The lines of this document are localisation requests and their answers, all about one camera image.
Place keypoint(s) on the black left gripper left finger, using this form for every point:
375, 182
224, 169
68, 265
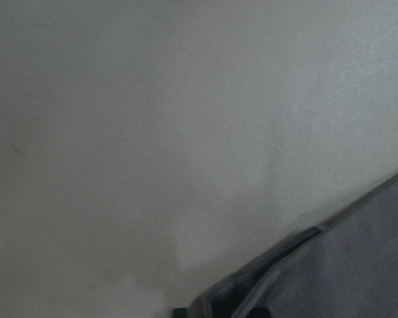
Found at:
179, 312

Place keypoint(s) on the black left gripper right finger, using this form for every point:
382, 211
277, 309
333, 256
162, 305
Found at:
260, 312

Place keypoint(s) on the dark brown t-shirt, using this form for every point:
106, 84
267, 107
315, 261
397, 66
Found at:
345, 268

